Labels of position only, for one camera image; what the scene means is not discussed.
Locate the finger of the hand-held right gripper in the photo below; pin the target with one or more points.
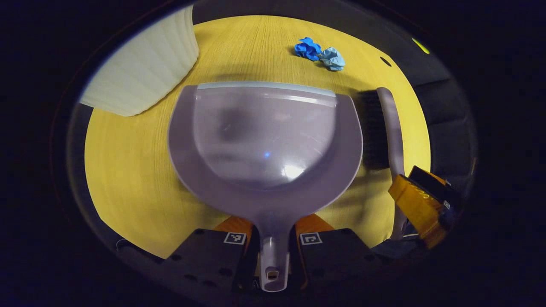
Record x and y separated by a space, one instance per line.
431 181
416 204

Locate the light blue paper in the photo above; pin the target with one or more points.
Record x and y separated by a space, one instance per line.
332 59

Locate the yellow wooden desktop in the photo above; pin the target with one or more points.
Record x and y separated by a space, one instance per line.
128 170

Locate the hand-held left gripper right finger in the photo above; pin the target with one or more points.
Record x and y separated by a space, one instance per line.
332 256

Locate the white ribbed garbage bin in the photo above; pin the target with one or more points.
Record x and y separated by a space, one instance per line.
145 68

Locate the dark blue paper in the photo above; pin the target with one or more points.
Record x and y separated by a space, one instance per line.
308 49

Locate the small pale pink broom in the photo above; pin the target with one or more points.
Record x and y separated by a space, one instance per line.
394 128

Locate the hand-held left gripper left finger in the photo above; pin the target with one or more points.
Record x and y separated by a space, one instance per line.
204 256

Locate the pale pink dustpan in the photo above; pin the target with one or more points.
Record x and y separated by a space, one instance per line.
264 140

